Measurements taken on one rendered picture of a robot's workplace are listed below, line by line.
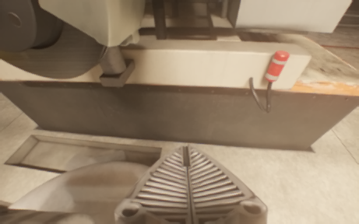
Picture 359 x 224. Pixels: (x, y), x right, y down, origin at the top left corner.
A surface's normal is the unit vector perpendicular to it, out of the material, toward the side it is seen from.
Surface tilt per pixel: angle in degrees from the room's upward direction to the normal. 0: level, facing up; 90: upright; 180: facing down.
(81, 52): 90
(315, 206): 0
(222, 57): 90
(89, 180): 1
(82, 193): 69
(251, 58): 90
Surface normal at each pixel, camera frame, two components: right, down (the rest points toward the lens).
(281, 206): -0.03, -0.69
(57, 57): -0.11, 0.72
